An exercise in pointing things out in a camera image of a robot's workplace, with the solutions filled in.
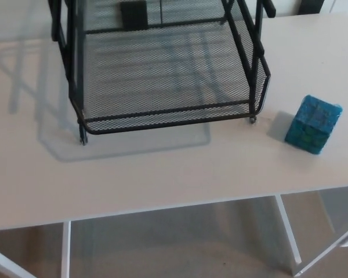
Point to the blue puzzle cube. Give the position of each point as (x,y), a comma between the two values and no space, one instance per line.
(313,124)

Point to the white desk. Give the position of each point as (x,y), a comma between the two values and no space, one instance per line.
(162,173)

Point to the black chair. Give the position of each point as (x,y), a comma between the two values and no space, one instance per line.
(310,6)

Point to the black mesh file tray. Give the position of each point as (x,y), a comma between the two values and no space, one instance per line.
(168,87)

